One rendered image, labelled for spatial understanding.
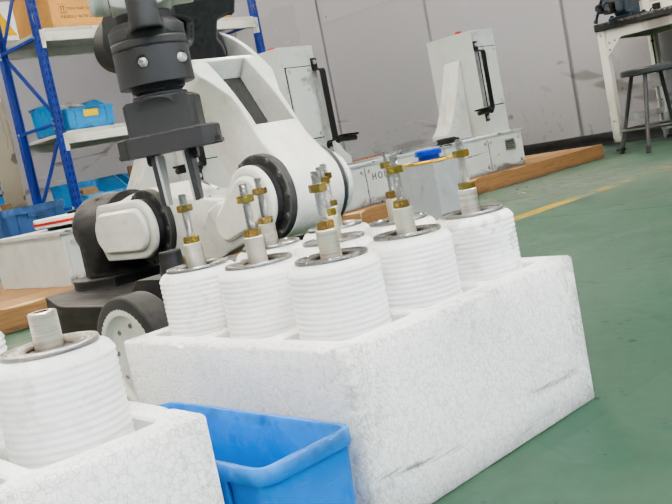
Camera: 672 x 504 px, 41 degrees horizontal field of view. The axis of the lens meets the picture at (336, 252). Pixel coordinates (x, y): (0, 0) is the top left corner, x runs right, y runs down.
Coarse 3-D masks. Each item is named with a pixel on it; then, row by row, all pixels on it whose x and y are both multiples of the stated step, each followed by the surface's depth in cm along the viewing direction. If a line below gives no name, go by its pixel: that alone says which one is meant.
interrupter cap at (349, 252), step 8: (344, 248) 94; (352, 248) 93; (360, 248) 92; (312, 256) 93; (344, 256) 87; (352, 256) 88; (296, 264) 90; (304, 264) 88; (312, 264) 88; (320, 264) 87
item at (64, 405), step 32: (96, 352) 67; (0, 384) 66; (32, 384) 65; (64, 384) 65; (96, 384) 67; (0, 416) 67; (32, 416) 65; (64, 416) 65; (96, 416) 66; (128, 416) 70; (32, 448) 65; (64, 448) 65
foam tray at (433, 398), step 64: (448, 320) 91; (512, 320) 99; (576, 320) 107; (192, 384) 100; (256, 384) 92; (320, 384) 84; (384, 384) 84; (448, 384) 91; (512, 384) 98; (576, 384) 107; (384, 448) 84; (448, 448) 90; (512, 448) 97
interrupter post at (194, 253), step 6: (186, 246) 107; (192, 246) 107; (198, 246) 107; (186, 252) 107; (192, 252) 107; (198, 252) 107; (186, 258) 107; (192, 258) 107; (198, 258) 107; (204, 258) 108; (192, 264) 107; (198, 264) 107; (204, 264) 108
